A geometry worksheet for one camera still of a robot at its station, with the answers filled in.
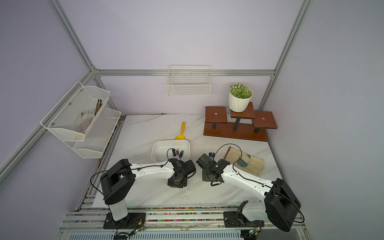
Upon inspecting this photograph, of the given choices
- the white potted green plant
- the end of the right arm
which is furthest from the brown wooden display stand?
the end of the right arm

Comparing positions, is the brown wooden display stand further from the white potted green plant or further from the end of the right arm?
the end of the right arm

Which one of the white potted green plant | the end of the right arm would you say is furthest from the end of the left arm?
the white potted green plant

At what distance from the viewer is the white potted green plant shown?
835 millimetres

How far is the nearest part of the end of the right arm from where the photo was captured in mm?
577

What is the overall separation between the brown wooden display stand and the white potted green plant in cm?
4

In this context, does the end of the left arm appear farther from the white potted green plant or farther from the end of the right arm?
the white potted green plant

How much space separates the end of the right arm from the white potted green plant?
15.3 inches

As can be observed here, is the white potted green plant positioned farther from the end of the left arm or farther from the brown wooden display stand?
the end of the left arm

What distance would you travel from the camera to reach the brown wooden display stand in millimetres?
929

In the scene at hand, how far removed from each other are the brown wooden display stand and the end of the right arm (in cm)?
36
